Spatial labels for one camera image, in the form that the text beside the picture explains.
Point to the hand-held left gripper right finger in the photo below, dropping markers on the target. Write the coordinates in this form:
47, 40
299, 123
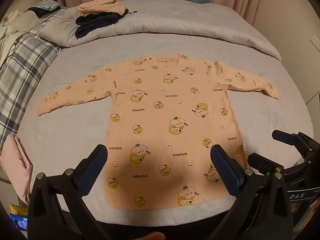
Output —
225, 172

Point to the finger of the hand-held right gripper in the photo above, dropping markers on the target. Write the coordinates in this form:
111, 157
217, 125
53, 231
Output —
283, 137
262, 163

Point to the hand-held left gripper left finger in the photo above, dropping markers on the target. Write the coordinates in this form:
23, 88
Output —
93, 170

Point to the peach printed long-sleeve shirt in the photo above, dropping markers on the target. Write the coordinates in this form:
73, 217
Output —
160, 120

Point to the dark navy clothes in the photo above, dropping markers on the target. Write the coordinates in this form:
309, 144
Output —
92, 25

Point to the folded peach clothes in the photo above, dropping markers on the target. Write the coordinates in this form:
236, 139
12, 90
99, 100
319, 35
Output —
100, 7

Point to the person's right hand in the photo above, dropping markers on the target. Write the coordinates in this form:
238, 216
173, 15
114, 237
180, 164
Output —
295, 207

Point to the person's left hand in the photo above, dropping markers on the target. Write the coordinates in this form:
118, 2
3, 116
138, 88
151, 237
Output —
153, 236

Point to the folded pink cloth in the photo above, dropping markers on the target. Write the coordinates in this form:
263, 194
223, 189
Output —
15, 165

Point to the yellow packet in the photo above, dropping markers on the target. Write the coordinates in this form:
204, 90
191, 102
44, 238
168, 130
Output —
17, 208

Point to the phone screen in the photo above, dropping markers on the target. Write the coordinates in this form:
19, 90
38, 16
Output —
19, 222

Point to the plaid blanket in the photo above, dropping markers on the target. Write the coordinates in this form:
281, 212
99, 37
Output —
25, 62

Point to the rolled pink duvet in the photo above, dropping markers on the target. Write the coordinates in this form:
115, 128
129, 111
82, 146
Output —
175, 22

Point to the white cloth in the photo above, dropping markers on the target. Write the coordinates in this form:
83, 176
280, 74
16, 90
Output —
10, 33

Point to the wall socket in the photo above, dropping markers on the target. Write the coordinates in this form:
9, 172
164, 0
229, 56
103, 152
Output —
314, 40

